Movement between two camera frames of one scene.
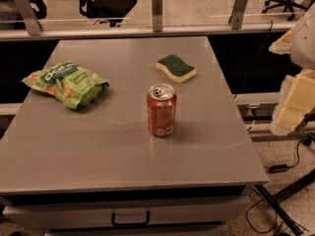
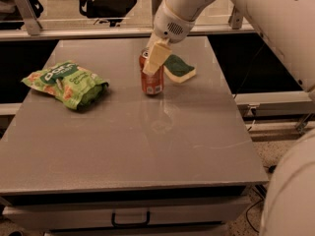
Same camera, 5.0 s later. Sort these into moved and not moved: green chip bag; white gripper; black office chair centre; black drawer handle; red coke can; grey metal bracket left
Moved: red coke can; white gripper
Not moved: green chip bag; grey metal bracket left; black office chair centre; black drawer handle
